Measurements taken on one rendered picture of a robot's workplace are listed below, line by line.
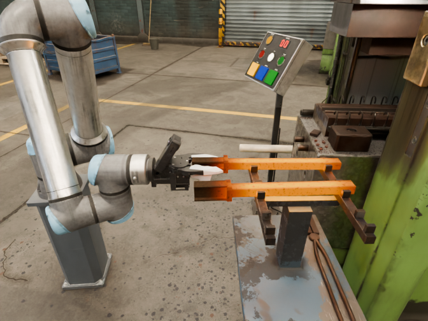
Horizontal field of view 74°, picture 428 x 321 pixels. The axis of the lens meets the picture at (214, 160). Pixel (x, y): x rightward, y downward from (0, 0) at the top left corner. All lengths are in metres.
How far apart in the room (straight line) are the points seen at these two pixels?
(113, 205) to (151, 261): 1.00
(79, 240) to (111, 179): 0.78
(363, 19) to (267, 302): 0.89
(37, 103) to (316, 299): 0.91
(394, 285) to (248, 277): 0.50
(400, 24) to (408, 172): 0.47
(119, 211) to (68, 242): 0.73
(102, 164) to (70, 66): 0.37
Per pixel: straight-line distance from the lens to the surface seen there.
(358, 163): 1.11
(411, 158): 0.96
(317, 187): 0.75
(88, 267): 1.73
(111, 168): 0.84
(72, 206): 0.90
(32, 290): 1.97
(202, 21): 9.47
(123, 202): 0.91
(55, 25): 0.99
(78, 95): 1.16
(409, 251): 1.05
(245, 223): 1.02
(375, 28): 1.12
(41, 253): 2.15
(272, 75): 1.59
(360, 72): 1.43
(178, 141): 0.78
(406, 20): 1.16
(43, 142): 0.91
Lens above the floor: 1.39
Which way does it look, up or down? 30 degrees down
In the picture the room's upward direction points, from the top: straight up
